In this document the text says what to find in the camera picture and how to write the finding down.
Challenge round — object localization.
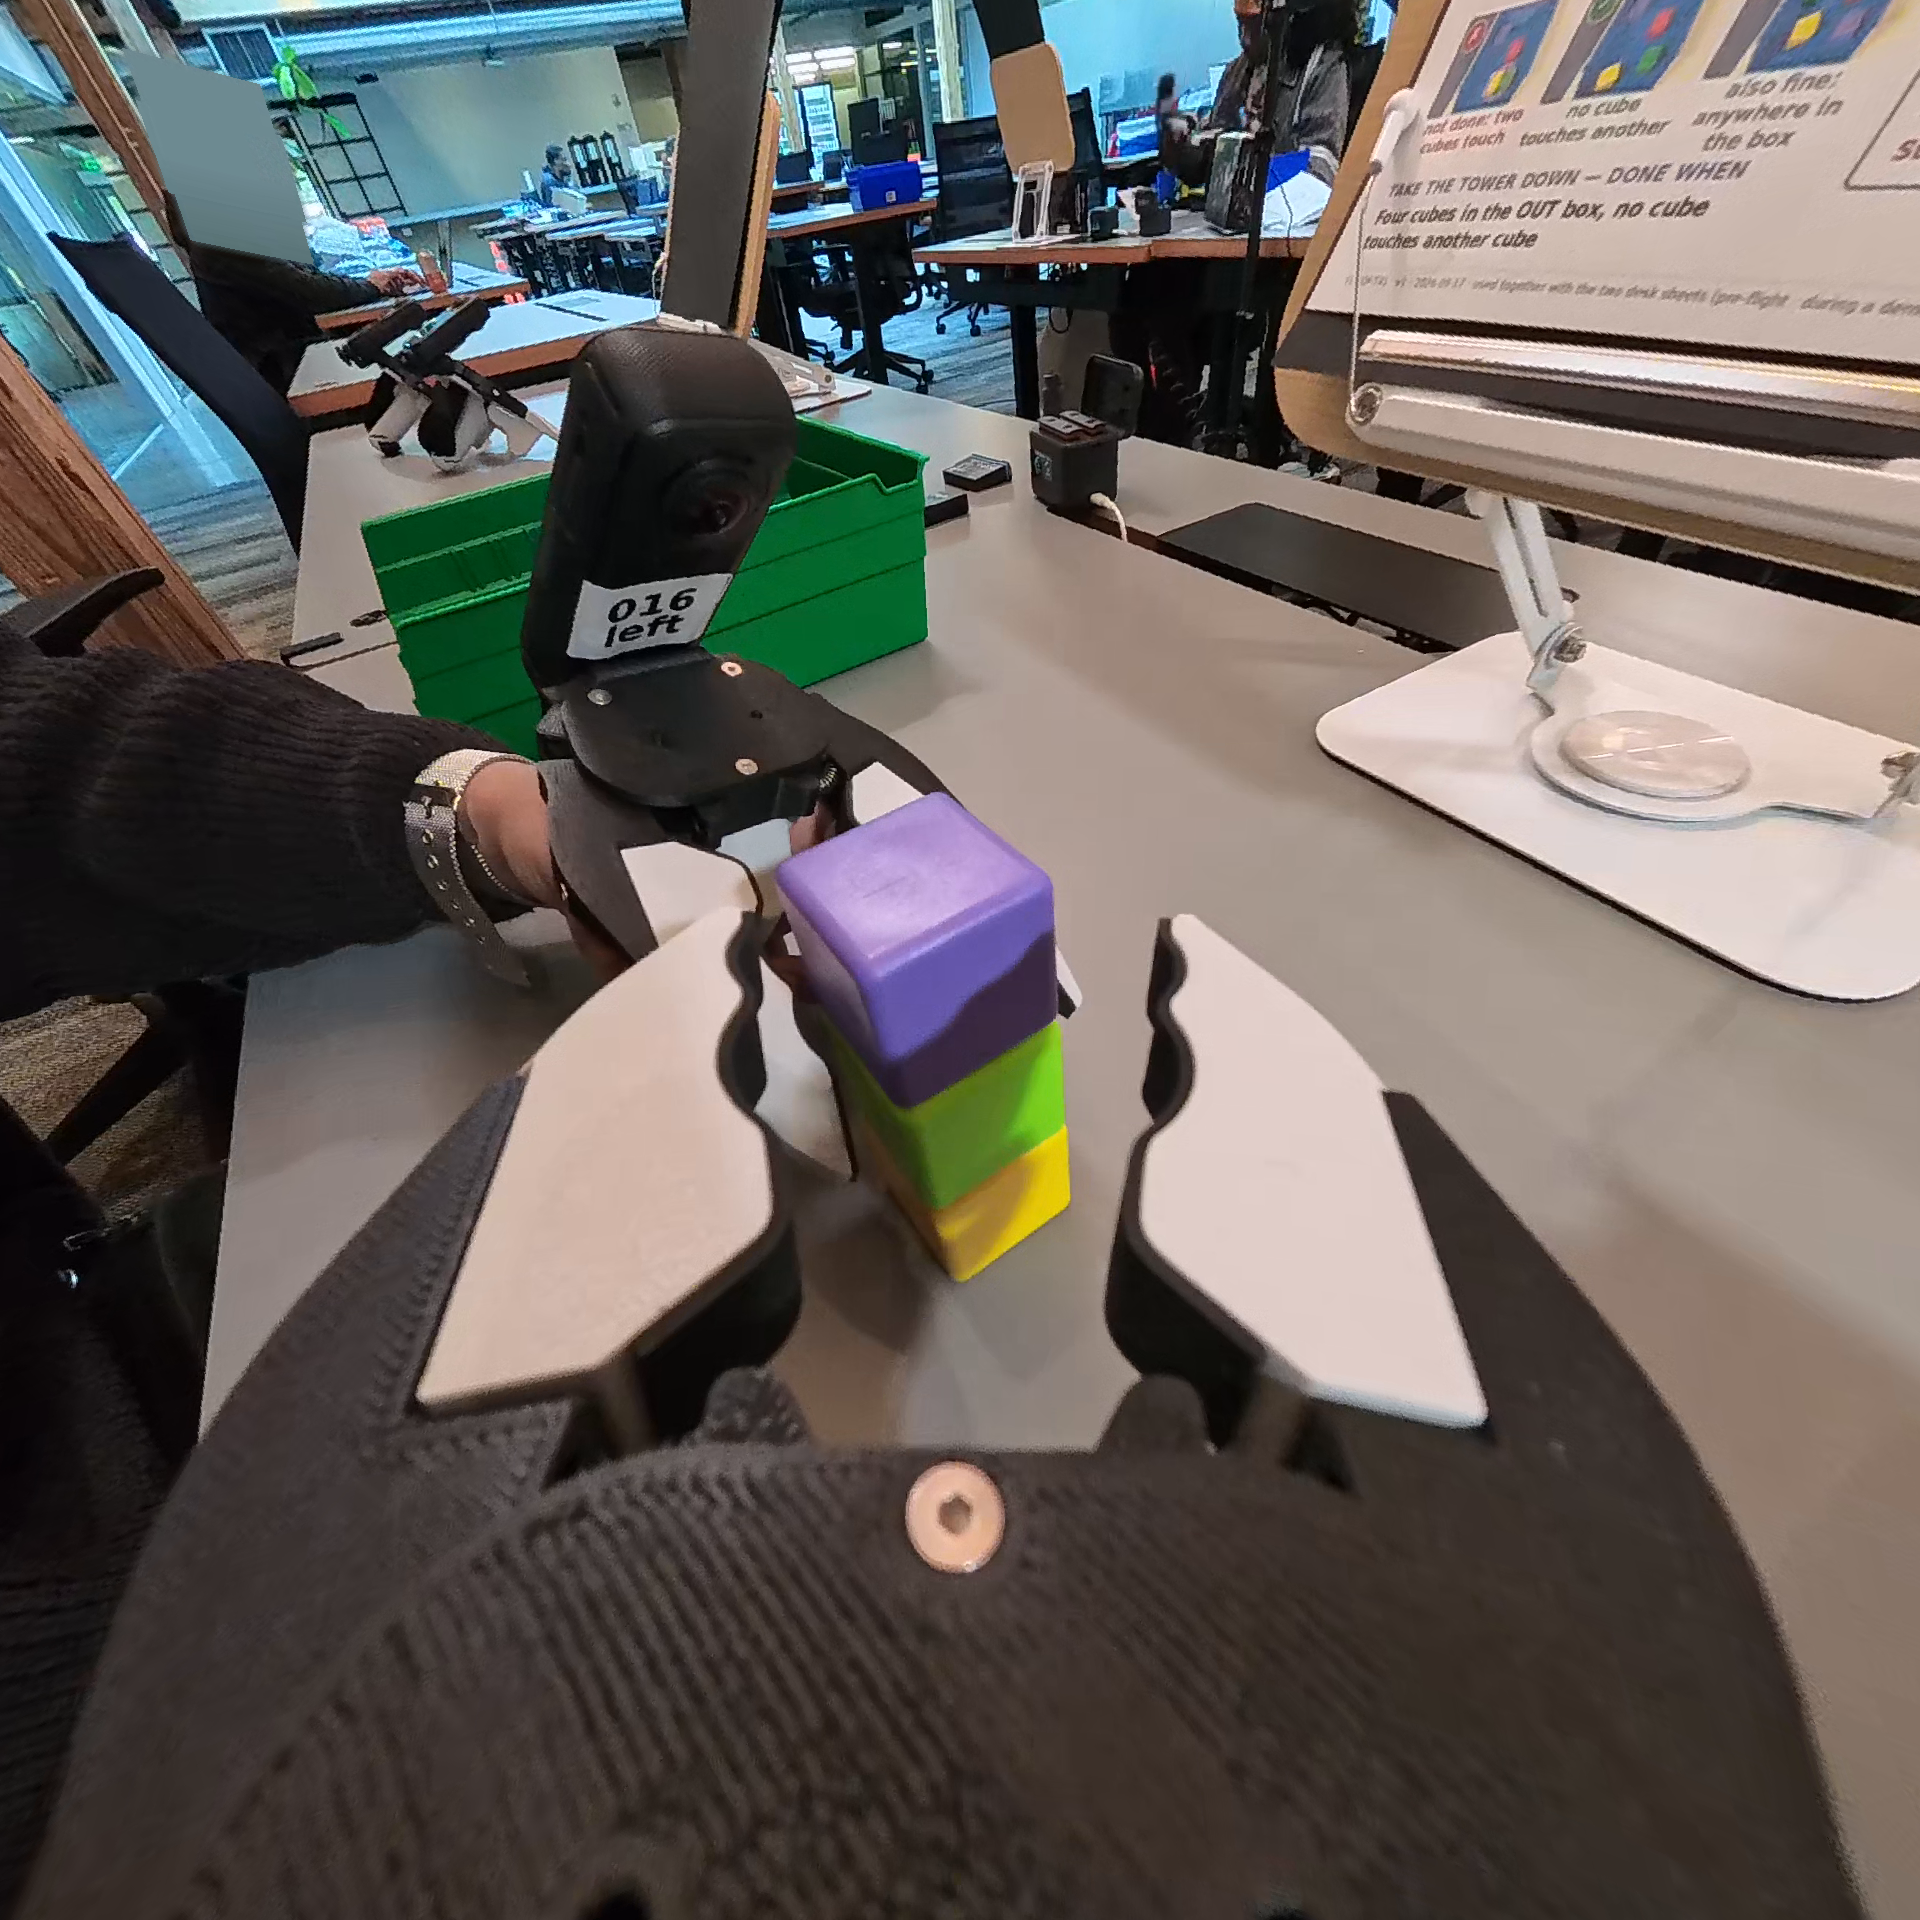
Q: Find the purple cube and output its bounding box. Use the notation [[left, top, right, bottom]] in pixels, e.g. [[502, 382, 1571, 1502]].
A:
[[774, 791, 1063, 1112]]

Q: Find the grey wrist strap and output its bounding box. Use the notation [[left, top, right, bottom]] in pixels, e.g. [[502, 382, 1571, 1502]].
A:
[[404, 750, 551, 993]]

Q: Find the black charger box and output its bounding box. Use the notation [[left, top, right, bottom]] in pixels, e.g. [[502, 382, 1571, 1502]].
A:
[[1030, 412, 1124, 519]]

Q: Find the black office chair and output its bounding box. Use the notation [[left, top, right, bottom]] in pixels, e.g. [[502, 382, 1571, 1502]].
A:
[[0, 567, 169, 656], [47, 228, 310, 519]]

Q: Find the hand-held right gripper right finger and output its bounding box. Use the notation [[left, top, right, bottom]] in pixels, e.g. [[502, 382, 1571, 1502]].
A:
[[1106, 910, 1490, 1495]]

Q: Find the person's dark clothed body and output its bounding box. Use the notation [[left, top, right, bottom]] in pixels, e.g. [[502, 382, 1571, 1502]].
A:
[[0, 1095, 228, 1861]]

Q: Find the yellow cube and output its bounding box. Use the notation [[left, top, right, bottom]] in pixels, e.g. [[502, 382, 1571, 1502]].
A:
[[862, 1125, 1073, 1287]]

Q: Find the wood edged grey table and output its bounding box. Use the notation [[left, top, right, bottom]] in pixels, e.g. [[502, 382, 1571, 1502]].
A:
[[286, 285, 877, 427]]

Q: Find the wooden top office table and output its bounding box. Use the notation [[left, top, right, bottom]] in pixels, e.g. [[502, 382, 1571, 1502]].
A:
[[915, 212, 1323, 423]]

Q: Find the document stand with white base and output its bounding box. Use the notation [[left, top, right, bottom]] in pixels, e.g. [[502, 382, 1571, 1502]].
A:
[[1277, 0, 1920, 1001], [662, 0, 785, 337]]

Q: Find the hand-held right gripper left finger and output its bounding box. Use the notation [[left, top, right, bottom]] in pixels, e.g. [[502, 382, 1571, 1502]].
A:
[[417, 904, 804, 1476]]

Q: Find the idle hand-held gripper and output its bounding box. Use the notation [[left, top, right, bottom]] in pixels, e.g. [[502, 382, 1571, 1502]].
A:
[[339, 296, 560, 474]]

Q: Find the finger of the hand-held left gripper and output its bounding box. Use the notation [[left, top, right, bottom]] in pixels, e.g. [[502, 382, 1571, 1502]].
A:
[[619, 836, 859, 1181], [848, 761, 1083, 1019]]

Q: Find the green plastic bin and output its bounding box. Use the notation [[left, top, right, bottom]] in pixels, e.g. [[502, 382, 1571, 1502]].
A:
[[363, 417, 930, 759]]

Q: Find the printed instruction sheet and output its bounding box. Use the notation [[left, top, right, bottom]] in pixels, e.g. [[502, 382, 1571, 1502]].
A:
[[1305, 0, 1920, 368]]

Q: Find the person's left hand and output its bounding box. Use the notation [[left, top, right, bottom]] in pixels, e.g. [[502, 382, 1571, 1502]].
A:
[[457, 759, 633, 984]]

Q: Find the lime green cube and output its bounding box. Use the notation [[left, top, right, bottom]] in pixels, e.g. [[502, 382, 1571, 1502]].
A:
[[816, 1013, 1070, 1213]]

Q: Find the black desk mat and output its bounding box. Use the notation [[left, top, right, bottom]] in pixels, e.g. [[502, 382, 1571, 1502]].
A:
[[1158, 502, 1519, 652]]

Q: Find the person's left forearm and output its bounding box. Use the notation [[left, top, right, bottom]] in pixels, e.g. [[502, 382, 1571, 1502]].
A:
[[0, 620, 513, 1022]]

